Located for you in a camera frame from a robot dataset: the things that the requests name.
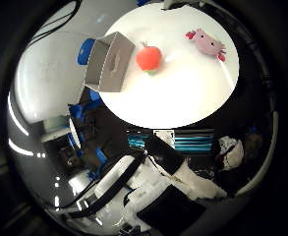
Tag pink axolotl plush toy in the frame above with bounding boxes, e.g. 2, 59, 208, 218
184, 28, 227, 63

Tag red tomato plush toy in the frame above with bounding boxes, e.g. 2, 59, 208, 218
136, 41, 164, 76

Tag grey cardboard box container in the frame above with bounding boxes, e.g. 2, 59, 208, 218
83, 30, 137, 93

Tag teal striped black rack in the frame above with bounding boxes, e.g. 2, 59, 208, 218
127, 128, 215, 154

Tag person in white shirt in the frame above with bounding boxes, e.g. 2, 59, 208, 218
214, 132, 266, 193

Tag black cables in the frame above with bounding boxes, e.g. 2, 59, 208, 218
29, 0, 84, 46

